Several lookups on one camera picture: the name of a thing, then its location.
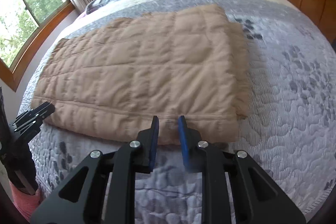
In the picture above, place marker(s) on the grey patterned quilt bedspread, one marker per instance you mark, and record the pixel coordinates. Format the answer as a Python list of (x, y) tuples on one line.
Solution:
[(290, 130)]

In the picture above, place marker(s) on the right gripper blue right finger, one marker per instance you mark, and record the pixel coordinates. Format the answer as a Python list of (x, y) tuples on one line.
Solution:
[(183, 130)]

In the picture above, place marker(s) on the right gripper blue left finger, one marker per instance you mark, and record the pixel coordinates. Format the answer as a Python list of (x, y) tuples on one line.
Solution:
[(154, 131)]

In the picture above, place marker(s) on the large left window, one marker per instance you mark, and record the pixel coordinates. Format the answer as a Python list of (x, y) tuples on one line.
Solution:
[(25, 24)]

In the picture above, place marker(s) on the tan quilted jacket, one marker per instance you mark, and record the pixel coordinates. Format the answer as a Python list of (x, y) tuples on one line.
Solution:
[(110, 82)]

